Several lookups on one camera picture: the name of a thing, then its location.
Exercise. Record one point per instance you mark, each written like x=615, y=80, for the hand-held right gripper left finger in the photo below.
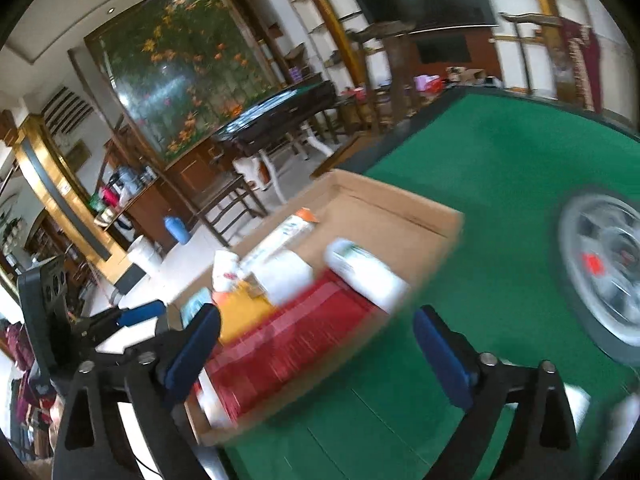
x=192, y=350

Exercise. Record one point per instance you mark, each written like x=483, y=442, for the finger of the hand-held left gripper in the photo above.
x=140, y=312

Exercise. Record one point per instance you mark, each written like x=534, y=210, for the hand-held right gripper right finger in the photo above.
x=442, y=355

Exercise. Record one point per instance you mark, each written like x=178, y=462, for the yellow packet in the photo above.
x=240, y=310

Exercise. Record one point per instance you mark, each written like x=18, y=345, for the red packet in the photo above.
x=290, y=345

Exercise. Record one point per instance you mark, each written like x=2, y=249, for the white charger plug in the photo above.
x=285, y=275

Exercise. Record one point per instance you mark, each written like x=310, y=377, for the long grey ointment box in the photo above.
x=280, y=240

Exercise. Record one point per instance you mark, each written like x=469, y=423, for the cardboard box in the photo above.
x=390, y=210

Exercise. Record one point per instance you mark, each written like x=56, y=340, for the small teal box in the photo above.
x=195, y=307

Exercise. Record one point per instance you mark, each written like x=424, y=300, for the white bucket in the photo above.
x=145, y=255

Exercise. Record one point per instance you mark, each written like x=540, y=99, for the red and white container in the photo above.
x=225, y=270

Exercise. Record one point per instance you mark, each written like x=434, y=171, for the blue bottle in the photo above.
x=176, y=230

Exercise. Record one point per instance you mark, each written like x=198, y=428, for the white bottle green label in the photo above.
x=370, y=280

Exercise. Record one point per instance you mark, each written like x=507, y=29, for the dark wooden chair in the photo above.
x=225, y=195

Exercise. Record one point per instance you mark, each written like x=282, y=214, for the round grey table control panel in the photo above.
x=600, y=260

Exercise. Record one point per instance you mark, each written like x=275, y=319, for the black side table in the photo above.
x=280, y=110

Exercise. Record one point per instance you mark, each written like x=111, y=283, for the wooden chair with cloth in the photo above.
x=530, y=60

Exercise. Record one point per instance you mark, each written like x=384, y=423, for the dark red cloth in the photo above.
x=585, y=60

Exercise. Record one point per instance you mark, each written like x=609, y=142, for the floral wall mural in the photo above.
x=175, y=75

